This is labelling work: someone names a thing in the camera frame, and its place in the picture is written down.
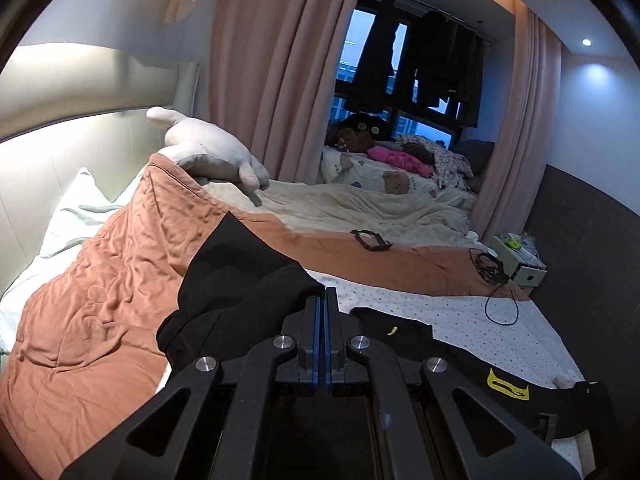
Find black garment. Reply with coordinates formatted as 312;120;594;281
157;216;614;465

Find hanging dark clothes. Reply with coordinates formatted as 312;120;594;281
345;0;485;128

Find cream blanket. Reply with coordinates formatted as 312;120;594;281
203;181;482;248

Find bear pattern cushion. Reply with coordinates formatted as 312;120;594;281
319;146;477;211

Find white dotted bed sheet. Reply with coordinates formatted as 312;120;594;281
308;271;584;389

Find pink cloth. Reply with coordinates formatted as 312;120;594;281
367;146;434;178

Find brown plush toy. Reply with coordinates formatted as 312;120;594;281
324;113;393;153

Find white plush toy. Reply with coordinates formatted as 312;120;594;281
145;106;270;193

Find white bedside box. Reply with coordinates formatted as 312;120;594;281
489;233;547;290

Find floral patterned cloth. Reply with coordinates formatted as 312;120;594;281
398;134;473;179

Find orange quilted comforter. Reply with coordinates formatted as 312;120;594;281
0;153;530;479

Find pale green pillow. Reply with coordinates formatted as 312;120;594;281
1;167;142;354

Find pink curtain right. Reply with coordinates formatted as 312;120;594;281
470;1;562;245

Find pink curtain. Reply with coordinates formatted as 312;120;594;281
208;0;357;184
470;1;562;245

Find pink curtain left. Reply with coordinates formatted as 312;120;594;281
208;0;357;184

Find cream padded headboard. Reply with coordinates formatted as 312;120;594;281
1;42;200;288

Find black cable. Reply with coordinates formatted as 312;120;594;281
468;247;522;328

